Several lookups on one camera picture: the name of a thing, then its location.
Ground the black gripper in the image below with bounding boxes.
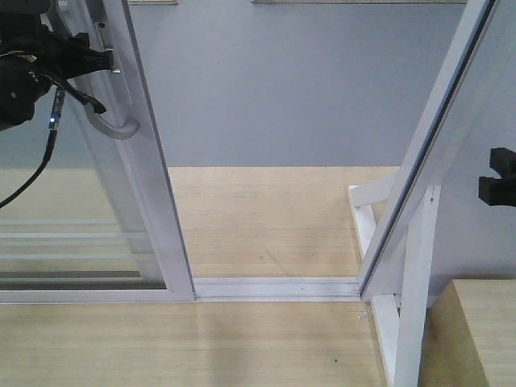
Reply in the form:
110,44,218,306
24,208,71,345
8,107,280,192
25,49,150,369
27,15,114,114

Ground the grey door handle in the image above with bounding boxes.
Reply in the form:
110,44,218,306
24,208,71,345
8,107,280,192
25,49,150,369
48,0,141,141

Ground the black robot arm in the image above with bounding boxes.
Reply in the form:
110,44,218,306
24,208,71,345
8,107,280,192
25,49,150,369
1,1,114,130

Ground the light wooden platform board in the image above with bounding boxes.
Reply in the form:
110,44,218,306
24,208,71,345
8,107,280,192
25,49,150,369
1,166,389,386

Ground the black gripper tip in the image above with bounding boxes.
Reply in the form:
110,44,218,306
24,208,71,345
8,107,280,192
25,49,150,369
478,148,516,207

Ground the light wooden box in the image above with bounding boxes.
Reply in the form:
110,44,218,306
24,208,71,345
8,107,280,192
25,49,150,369
418,279,515,386

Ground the white fixed door frame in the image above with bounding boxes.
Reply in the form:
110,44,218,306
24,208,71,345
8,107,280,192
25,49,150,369
125,1,515,300

